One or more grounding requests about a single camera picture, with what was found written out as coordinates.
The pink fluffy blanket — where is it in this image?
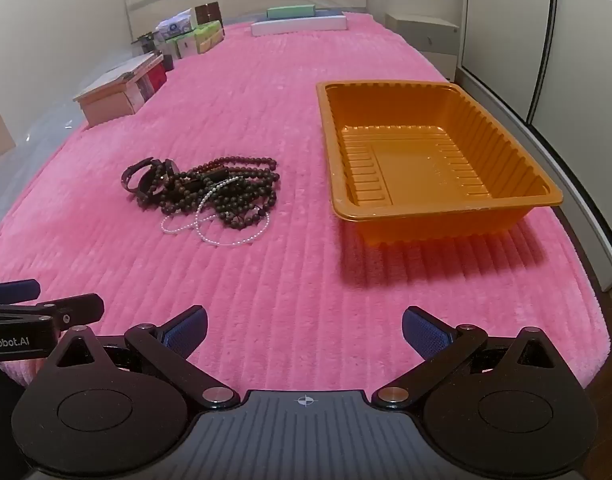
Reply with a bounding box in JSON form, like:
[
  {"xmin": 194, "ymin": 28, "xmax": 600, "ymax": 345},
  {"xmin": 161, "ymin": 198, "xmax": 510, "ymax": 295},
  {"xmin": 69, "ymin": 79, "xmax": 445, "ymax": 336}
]
[{"xmin": 0, "ymin": 10, "xmax": 611, "ymax": 396}]

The green packaging box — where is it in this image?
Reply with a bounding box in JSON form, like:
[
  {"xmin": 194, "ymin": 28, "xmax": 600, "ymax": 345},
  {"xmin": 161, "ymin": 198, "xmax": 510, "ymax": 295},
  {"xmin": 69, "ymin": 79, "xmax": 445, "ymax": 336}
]
[
  {"xmin": 192, "ymin": 20, "xmax": 225, "ymax": 54},
  {"xmin": 165, "ymin": 34, "xmax": 197, "ymax": 59}
]

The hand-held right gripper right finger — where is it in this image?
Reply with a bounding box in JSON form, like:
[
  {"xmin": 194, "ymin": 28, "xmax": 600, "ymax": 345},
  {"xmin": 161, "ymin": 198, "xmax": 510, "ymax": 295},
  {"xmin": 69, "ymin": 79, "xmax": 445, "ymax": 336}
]
[{"xmin": 372, "ymin": 306, "xmax": 566, "ymax": 411}]

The black bangle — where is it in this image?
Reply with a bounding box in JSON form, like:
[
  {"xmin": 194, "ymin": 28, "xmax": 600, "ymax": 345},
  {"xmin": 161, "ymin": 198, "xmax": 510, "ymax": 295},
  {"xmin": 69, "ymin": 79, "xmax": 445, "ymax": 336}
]
[
  {"xmin": 136, "ymin": 160, "xmax": 167, "ymax": 197},
  {"xmin": 121, "ymin": 158, "xmax": 155, "ymax": 194},
  {"xmin": 156, "ymin": 158, "xmax": 181, "ymax": 187}
]

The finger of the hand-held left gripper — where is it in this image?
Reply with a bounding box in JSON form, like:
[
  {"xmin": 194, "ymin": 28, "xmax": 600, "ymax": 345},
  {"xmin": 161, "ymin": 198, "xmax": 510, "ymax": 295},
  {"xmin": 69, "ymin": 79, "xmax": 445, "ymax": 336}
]
[
  {"xmin": 0, "ymin": 294, "xmax": 106, "ymax": 333},
  {"xmin": 0, "ymin": 279, "xmax": 42, "ymax": 304}
]

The brown box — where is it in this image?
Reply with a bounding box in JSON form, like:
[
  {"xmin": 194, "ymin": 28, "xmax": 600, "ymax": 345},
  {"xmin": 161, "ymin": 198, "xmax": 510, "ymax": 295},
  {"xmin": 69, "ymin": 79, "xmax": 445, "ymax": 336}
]
[{"xmin": 194, "ymin": 2, "xmax": 222, "ymax": 25}]

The sliding door wardrobe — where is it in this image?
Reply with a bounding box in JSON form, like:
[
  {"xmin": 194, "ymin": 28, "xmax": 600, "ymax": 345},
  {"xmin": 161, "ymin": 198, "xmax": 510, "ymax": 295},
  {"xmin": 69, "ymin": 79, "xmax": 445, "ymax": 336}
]
[{"xmin": 456, "ymin": 0, "xmax": 612, "ymax": 292}]

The orange plastic tray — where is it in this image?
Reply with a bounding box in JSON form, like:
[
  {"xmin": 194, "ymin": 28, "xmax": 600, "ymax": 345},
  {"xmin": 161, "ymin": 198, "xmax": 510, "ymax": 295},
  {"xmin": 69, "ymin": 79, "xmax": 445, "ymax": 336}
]
[{"xmin": 316, "ymin": 80, "xmax": 564, "ymax": 251}]

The long green box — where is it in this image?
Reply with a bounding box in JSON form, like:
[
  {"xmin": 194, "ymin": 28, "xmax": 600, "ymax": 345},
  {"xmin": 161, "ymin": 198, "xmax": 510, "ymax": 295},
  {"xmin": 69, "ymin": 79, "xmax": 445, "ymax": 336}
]
[{"xmin": 267, "ymin": 3, "xmax": 317, "ymax": 20}]

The red box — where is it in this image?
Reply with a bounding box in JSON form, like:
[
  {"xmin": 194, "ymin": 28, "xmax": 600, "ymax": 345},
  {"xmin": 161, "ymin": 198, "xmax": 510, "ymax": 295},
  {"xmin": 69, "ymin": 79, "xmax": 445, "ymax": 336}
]
[{"xmin": 136, "ymin": 62, "xmax": 167, "ymax": 102}]

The white pearl necklace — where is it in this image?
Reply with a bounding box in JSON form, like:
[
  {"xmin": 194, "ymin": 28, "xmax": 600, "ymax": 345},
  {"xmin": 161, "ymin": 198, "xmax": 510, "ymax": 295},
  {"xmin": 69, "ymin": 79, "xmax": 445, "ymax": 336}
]
[{"xmin": 161, "ymin": 176, "xmax": 271, "ymax": 247}]

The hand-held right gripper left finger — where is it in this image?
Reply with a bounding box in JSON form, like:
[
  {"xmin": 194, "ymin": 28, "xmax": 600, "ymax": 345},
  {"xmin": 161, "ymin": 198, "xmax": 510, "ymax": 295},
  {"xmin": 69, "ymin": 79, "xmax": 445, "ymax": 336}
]
[{"xmin": 50, "ymin": 305, "xmax": 241, "ymax": 412}]

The beige nightstand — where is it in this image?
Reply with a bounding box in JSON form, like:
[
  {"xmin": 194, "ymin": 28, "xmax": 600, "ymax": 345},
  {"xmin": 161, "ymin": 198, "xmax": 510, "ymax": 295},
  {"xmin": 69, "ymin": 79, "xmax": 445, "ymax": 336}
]
[{"xmin": 386, "ymin": 11, "xmax": 459, "ymax": 79}]

